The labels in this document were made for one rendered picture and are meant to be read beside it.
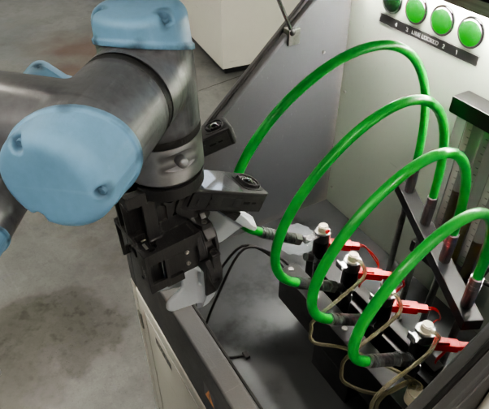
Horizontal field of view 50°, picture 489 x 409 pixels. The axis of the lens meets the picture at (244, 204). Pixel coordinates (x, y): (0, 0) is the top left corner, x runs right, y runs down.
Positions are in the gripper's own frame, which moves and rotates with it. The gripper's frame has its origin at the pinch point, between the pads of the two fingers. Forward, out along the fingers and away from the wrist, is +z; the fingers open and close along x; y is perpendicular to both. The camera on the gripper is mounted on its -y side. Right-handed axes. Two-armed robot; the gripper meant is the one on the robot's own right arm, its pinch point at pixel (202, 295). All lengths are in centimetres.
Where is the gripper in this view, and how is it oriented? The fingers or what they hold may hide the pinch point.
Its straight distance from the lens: 64.2
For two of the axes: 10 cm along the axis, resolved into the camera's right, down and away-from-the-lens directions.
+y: -8.2, 3.9, -4.1
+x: 5.7, 5.2, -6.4
